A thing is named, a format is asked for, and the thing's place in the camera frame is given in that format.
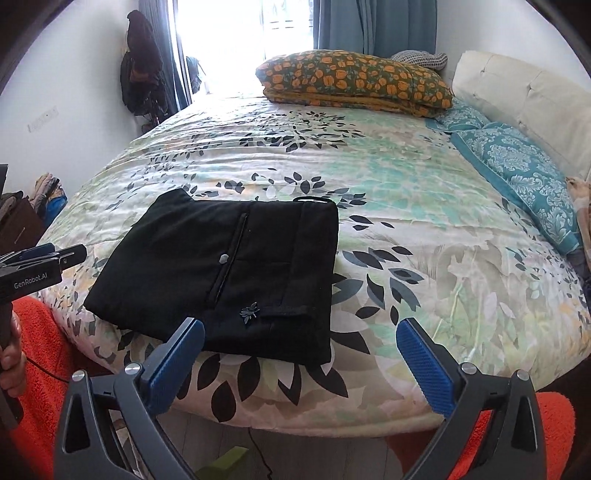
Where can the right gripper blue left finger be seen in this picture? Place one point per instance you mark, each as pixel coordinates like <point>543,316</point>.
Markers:
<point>86,445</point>

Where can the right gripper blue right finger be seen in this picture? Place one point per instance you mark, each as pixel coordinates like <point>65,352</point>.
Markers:
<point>513,445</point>

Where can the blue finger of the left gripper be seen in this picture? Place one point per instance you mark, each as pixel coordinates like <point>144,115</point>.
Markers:
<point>71,256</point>
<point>39,256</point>

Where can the black pants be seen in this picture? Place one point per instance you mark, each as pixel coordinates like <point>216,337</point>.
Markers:
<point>257,274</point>

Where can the person's left hand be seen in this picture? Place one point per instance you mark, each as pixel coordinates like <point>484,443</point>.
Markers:
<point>13,362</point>

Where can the brown wooden cabinet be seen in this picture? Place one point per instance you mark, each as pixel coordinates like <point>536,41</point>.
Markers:
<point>20,227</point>

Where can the pile of clothes on cabinet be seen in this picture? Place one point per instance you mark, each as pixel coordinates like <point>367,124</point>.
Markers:
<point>48,198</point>

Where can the orange fleece trousers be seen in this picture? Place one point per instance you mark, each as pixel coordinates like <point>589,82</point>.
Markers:
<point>27,451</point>

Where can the green object on floor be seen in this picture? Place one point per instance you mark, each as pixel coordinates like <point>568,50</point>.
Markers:
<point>224,466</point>

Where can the teal damask pillow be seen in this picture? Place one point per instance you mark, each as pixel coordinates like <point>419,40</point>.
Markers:
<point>520,170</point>

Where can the cream padded headboard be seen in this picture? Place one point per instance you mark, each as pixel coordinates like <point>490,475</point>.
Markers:
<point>552,111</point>

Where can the orange floral folded blanket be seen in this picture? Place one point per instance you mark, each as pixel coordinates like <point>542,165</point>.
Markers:
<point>343,79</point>

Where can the black white checkered cushion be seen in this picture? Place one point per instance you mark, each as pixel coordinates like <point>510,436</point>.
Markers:
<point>433,61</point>

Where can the white wall switch plate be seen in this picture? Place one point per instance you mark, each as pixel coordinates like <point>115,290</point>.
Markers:
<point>43,119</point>

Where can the dark bags hanging on wall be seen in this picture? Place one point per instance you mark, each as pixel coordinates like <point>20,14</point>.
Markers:
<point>157,78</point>

